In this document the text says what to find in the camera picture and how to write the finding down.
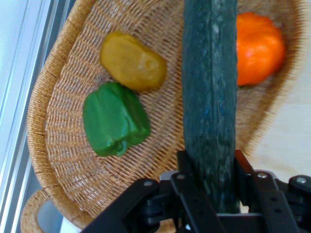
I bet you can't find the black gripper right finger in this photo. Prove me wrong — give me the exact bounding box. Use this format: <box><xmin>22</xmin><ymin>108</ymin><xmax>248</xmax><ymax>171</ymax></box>
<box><xmin>234</xmin><ymin>149</ymin><xmax>311</xmax><ymax>233</ymax></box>

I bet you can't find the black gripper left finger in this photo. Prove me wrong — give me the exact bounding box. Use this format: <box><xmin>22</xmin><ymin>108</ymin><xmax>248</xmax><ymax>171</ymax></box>
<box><xmin>81</xmin><ymin>150</ymin><xmax>227</xmax><ymax>233</ymax></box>

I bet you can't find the brown-yellow potato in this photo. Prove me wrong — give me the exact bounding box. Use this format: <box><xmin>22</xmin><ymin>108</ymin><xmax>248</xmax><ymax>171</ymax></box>
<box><xmin>99</xmin><ymin>31</ymin><xmax>168</xmax><ymax>93</ymax></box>

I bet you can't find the woven wicker basket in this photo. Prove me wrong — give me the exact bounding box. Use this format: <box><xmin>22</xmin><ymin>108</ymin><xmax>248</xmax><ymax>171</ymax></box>
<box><xmin>20</xmin><ymin>0</ymin><xmax>311</xmax><ymax>233</ymax></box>

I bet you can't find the orange bell pepper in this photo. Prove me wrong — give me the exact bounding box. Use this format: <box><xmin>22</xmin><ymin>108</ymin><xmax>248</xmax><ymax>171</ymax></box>
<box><xmin>236</xmin><ymin>12</ymin><xmax>287</xmax><ymax>87</ymax></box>

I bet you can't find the green bell pepper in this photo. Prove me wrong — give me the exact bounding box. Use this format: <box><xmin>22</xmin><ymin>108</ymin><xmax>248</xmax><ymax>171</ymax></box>
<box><xmin>83</xmin><ymin>82</ymin><xmax>152</xmax><ymax>157</ymax></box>

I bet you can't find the aluminium wall rail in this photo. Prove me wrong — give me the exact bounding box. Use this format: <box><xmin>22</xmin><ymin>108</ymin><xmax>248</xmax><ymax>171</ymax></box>
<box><xmin>0</xmin><ymin>0</ymin><xmax>75</xmax><ymax>233</ymax></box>

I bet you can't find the dark green cucumber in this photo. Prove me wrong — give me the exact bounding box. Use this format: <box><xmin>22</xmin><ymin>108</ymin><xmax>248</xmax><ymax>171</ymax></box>
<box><xmin>182</xmin><ymin>0</ymin><xmax>241</xmax><ymax>215</ymax></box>

